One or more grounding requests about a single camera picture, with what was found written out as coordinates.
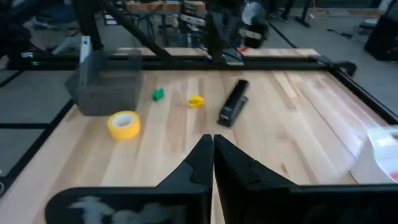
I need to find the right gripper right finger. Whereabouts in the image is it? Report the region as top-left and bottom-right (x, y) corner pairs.
(213, 134), (398, 224)

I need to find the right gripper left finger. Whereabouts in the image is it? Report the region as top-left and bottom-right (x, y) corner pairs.
(45, 133), (215, 224)

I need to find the yellow tape roll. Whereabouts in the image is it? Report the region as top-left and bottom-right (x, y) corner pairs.
(106, 110), (142, 141)

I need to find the yellow staple remover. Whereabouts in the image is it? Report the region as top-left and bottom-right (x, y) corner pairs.
(188, 95), (205, 110)

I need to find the black stapler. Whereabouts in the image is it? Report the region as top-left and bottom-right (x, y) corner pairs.
(216, 79), (251, 128)

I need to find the green staple remover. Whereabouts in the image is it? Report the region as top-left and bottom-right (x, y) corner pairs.
(152, 88), (165, 102)

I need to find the white plastic bin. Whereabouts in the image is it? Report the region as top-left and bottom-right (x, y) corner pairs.
(350, 126), (398, 185)

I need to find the wooden workbench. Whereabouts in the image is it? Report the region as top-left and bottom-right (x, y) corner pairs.
(124, 0), (208, 15)

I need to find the black equipment case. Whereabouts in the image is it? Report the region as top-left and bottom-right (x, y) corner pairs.
(364, 0), (398, 62)

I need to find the black aluminium table frame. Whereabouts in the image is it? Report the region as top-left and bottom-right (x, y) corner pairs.
(0, 0), (398, 197)

